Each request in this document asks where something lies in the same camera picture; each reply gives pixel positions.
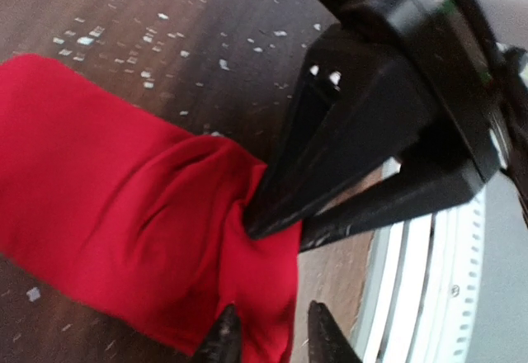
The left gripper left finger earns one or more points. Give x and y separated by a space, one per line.
223 342

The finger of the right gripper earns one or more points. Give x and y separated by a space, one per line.
423 186
355 104

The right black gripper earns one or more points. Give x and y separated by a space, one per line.
452 46

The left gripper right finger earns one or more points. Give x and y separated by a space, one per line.
327 343

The red sock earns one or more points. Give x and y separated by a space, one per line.
136 217

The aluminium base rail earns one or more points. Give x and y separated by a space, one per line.
422 285

